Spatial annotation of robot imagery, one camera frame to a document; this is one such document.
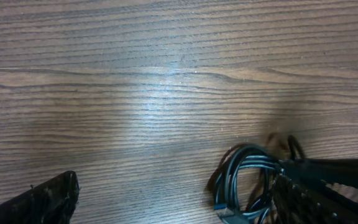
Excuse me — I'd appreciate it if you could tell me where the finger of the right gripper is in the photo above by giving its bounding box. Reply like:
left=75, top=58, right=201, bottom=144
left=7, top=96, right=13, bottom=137
left=280, top=159, right=358, bottom=218

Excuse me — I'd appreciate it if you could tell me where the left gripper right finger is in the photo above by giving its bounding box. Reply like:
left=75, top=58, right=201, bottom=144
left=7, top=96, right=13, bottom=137
left=273, top=175, right=358, bottom=224

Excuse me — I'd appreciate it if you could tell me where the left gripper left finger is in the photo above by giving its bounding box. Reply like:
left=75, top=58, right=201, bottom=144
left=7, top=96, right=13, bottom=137
left=0, top=170, right=80, bottom=224

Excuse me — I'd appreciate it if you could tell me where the black USB-C cable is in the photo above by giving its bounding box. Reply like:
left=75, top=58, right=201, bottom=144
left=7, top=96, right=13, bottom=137
left=206, top=133, right=306, bottom=212

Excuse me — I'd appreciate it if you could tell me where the black USB-A to C cable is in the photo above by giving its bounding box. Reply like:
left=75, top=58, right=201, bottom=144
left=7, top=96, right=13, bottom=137
left=211, top=144, right=281, bottom=224

